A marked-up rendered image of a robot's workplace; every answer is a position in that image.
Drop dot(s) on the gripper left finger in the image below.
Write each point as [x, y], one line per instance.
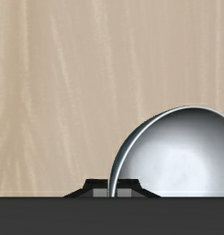
[94, 184]

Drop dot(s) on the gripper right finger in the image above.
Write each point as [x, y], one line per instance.
[129, 184]

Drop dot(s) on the white porcelain bowl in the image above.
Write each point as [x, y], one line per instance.
[178, 156]

